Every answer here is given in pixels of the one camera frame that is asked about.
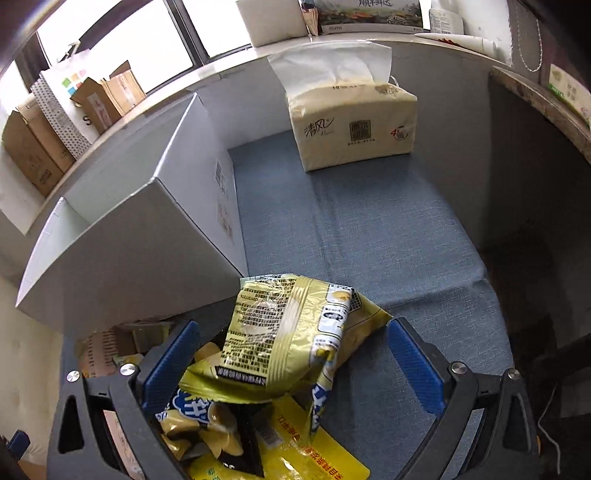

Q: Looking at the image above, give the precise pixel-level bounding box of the cream tissue pack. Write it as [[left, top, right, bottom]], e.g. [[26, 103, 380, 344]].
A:
[[267, 44, 419, 173]]

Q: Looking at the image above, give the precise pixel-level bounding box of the dark blue-print chip bag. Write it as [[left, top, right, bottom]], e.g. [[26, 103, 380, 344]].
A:
[[156, 342, 245, 462]]

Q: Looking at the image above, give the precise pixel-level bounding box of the pale brown snack packet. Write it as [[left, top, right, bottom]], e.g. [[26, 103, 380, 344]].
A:
[[75, 323, 139, 376]]

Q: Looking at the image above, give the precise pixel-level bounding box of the yellow red-print snack packet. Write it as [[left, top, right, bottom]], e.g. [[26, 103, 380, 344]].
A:
[[185, 392, 371, 480]]

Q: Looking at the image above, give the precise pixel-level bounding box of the white cable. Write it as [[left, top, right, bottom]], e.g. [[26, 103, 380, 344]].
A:
[[537, 382, 560, 459]]

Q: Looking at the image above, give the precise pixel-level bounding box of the dark window frame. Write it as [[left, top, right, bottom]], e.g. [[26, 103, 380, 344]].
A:
[[152, 0, 241, 61]]

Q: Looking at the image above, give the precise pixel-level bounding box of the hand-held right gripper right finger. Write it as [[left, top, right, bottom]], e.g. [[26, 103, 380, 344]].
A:
[[388, 318, 541, 480]]

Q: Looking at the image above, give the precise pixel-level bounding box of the small brown paper bag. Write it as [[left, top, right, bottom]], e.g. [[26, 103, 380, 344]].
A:
[[298, 0, 321, 37]]

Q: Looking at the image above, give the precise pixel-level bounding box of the dark wooden cabinet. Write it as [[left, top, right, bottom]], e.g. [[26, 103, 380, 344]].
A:
[[480, 65, 591, 480]]

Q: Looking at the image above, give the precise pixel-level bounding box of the yellow-green snack bag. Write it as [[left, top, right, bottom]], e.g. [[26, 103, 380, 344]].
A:
[[178, 274, 393, 409]]

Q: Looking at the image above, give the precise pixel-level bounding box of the landscape-print carton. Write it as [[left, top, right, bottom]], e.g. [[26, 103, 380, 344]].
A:
[[314, 0, 424, 35]]

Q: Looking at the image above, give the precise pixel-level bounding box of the white cardboard box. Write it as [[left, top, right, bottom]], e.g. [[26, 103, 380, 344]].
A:
[[15, 92, 250, 335]]

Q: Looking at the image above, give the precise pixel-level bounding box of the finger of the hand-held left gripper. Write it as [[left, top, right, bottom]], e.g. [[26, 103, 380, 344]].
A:
[[8, 429, 31, 462]]

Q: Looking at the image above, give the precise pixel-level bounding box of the white foam block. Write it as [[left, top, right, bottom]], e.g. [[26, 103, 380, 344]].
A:
[[235, 0, 310, 48]]

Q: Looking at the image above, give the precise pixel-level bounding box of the white tube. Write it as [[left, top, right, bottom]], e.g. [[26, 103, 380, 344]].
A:
[[413, 31, 497, 54]]

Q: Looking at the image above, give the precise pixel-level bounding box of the grey curtain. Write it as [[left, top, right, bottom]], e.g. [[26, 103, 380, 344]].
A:
[[507, 0, 546, 77]]

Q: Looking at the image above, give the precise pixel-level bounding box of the green white packet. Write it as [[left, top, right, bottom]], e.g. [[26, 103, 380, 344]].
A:
[[549, 64, 591, 131]]

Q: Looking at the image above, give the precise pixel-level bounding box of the tall brown cardboard box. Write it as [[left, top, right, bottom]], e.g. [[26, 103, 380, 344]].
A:
[[2, 95, 77, 198]]

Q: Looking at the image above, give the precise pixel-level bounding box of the olive snack packet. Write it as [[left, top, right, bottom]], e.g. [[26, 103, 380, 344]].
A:
[[115, 320, 178, 365]]

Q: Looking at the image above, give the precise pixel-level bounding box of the open brown cardboard box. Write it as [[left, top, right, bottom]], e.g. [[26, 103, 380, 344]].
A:
[[69, 60, 147, 130]]

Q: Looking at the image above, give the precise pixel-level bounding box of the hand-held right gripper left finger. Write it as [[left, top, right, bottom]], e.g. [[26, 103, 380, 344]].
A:
[[46, 320, 201, 480]]

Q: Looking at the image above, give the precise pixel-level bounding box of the white polka-dot paper bag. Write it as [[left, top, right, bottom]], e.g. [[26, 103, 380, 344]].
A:
[[31, 48, 105, 160]]

